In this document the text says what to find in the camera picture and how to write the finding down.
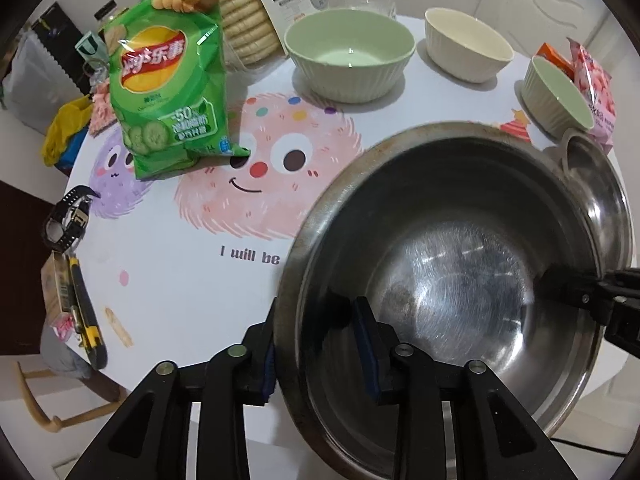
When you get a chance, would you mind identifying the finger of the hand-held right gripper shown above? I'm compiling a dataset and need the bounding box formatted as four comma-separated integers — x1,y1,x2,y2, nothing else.
604,305,640,357
541,266,640,312

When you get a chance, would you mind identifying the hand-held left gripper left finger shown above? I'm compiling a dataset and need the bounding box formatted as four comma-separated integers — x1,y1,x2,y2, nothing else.
65,297,279,480

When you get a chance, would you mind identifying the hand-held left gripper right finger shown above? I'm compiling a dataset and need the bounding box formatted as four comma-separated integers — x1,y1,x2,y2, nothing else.
351,297,566,480

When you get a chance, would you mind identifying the stainless steel bowl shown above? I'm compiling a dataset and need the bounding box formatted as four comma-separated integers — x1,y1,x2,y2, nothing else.
280,122,635,480

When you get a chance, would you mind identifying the small green bowl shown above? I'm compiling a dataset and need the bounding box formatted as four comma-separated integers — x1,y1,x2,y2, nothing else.
522,55,596,140

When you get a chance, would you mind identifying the cream bowl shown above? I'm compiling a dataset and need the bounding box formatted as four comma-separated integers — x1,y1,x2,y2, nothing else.
424,7,516,84

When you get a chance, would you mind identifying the large green bowl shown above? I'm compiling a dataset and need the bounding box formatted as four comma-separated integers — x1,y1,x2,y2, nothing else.
283,7,417,105

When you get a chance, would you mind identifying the printed white tablecloth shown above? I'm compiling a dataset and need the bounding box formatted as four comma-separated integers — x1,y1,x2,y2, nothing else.
65,10,632,466

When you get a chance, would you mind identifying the pink snack bag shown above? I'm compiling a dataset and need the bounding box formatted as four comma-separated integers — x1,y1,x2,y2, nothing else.
565,37,617,156

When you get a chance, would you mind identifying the yellow black utility knife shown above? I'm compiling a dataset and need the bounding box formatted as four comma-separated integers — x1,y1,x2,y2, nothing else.
65,255,109,371

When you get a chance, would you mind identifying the small pink packet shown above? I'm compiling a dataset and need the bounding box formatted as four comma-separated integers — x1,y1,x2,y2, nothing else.
52,312,77,344

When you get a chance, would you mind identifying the wooden chair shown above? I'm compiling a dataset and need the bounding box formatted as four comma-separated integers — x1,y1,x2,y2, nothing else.
15,320,128,433

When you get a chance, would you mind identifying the small cardboard box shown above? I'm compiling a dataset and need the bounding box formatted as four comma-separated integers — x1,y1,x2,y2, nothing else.
40,252,76,321

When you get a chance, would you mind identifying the orange box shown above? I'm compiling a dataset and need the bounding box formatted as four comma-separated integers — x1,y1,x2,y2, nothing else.
536,42,576,78

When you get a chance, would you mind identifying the black wristwatch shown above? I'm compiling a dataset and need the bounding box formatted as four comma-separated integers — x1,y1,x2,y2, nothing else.
42,185,101,253

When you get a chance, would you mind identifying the green chips bag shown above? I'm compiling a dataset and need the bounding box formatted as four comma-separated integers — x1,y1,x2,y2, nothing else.
107,0,252,181

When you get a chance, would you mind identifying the white door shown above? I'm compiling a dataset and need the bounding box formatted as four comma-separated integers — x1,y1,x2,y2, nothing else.
495,0,617,63

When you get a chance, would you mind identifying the pink fuzzy trinket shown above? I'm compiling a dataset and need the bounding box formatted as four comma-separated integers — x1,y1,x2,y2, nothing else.
89,84,114,137

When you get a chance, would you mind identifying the yellow plastic bag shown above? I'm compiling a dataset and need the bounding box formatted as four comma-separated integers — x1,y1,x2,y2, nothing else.
42,95,96,168

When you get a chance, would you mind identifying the round biscuit package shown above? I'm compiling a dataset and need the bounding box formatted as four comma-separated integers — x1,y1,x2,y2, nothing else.
220,0,333,68

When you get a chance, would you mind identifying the green paper tag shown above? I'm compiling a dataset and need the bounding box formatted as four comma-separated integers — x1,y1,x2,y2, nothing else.
75,30,109,67

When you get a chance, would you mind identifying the translucent white plastic bag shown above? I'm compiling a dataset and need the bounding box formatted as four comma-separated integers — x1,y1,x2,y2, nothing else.
2,30,86,107

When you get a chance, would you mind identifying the dark capped glass bottle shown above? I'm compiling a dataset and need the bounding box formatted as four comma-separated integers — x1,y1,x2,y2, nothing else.
95,2,132,47

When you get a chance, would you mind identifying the black cable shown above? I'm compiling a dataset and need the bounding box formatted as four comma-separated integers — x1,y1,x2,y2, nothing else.
550,436,632,457

